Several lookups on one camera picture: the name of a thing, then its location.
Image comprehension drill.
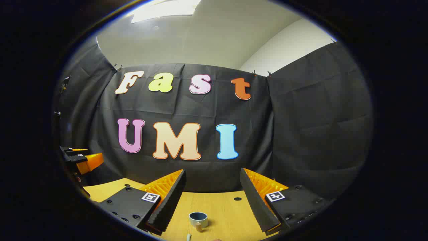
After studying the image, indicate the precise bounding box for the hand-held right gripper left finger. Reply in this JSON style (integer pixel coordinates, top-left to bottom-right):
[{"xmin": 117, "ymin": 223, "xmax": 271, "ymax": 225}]
[{"xmin": 97, "ymin": 169, "xmax": 187, "ymax": 236}]

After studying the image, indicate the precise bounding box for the black backdrop cloth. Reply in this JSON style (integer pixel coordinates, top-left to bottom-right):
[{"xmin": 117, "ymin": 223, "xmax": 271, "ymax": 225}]
[{"xmin": 55, "ymin": 37, "xmax": 373, "ymax": 201}]

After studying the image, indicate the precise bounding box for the wooden desktop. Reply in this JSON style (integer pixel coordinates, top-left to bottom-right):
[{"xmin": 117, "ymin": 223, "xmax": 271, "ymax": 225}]
[{"xmin": 83, "ymin": 178, "xmax": 288, "ymax": 241}]

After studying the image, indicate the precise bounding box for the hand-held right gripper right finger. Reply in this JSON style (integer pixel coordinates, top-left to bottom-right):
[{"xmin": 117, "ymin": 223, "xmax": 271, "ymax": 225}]
[{"xmin": 240, "ymin": 168, "xmax": 335, "ymax": 236}]

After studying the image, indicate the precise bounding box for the grey cup with wooden handle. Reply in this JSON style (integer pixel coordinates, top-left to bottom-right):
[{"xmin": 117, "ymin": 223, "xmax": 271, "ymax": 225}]
[{"xmin": 189, "ymin": 212, "xmax": 208, "ymax": 232}]

